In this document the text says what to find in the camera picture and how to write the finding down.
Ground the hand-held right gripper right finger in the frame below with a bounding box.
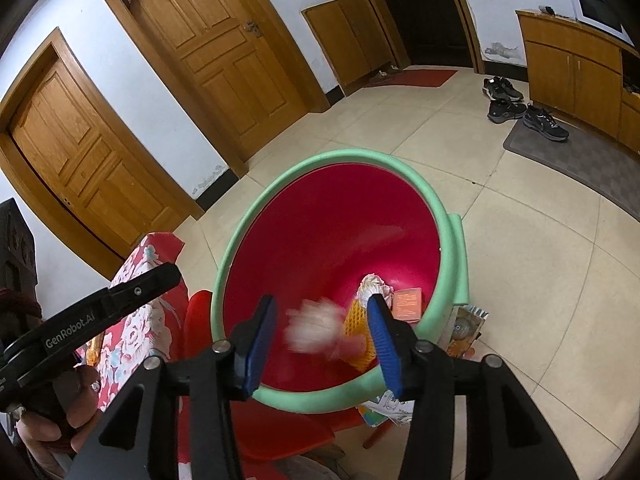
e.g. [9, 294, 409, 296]
[366, 293, 576, 480]

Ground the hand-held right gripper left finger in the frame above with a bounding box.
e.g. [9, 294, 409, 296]
[85, 294, 281, 480]

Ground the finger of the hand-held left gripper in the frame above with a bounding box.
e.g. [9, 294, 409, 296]
[107, 261, 182, 317]

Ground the yellow foam fruit net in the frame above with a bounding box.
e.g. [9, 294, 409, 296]
[342, 297, 378, 372]

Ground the orange cardboard box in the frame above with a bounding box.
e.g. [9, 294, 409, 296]
[391, 287, 423, 322]

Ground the white tissue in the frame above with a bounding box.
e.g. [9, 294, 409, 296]
[286, 299, 346, 353]

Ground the red bucket with green rim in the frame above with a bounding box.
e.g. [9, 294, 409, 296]
[210, 149, 473, 415]

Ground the person's left hand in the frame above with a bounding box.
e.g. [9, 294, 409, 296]
[15, 364, 103, 461]

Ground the red floral tablecloth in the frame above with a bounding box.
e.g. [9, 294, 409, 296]
[75, 232, 191, 411]

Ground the white printed plastic bag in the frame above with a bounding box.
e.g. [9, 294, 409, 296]
[357, 391, 416, 428]

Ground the red plastic chair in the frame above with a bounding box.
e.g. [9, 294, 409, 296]
[180, 289, 398, 480]

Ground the printed paper bag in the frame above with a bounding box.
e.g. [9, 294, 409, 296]
[442, 304, 488, 358]

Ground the wooden panel door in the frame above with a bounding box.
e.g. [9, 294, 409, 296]
[0, 27, 206, 281]

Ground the black sneaker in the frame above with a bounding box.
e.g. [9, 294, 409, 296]
[482, 76, 524, 102]
[487, 99, 528, 124]
[523, 105, 570, 142]

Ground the grey floor mat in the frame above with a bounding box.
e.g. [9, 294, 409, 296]
[502, 117, 640, 221]

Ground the red doormat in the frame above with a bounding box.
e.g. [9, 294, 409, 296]
[362, 67, 459, 89]

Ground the black entrance door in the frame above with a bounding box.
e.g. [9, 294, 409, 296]
[345, 0, 486, 76]

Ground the wooden sideboard cabinet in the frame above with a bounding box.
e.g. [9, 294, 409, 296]
[516, 8, 640, 153]

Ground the white microwave oven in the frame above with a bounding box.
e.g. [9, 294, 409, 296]
[575, 0, 633, 43]

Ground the wooden door with lever handle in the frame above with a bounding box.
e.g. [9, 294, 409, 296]
[99, 0, 331, 178]

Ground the low wooden wall cabinet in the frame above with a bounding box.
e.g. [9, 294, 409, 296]
[301, 0, 396, 98]

